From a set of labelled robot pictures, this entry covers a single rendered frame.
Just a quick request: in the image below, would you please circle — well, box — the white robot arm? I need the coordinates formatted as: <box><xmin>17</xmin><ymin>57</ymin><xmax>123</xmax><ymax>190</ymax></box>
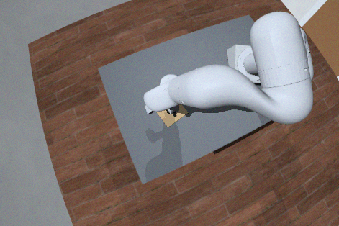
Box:
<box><xmin>144</xmin><ymin>12</ymin><xmax>314</xmax><ymax>125</ymax></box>

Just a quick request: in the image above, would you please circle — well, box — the tan flat mat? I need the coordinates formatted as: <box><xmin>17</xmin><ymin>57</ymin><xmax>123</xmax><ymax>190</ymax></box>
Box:
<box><xmin>157</xmin><ymin>104</ymin><xmax>188</xmax><ymax>127</ymax></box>

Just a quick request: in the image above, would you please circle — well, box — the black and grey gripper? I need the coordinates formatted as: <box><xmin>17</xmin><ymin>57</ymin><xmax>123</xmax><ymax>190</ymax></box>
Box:
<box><xmin>168</xmin><ymin>105</ymin><xmax>179</xmax><ymax>117</ymax></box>

